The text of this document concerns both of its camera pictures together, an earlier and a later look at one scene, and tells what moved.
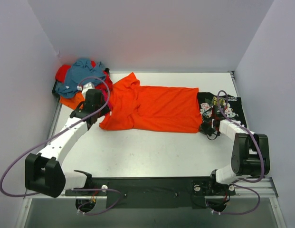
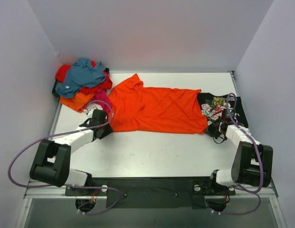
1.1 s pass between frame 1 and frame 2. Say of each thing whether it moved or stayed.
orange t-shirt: stayed
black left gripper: moved
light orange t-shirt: stayed
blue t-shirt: stayed
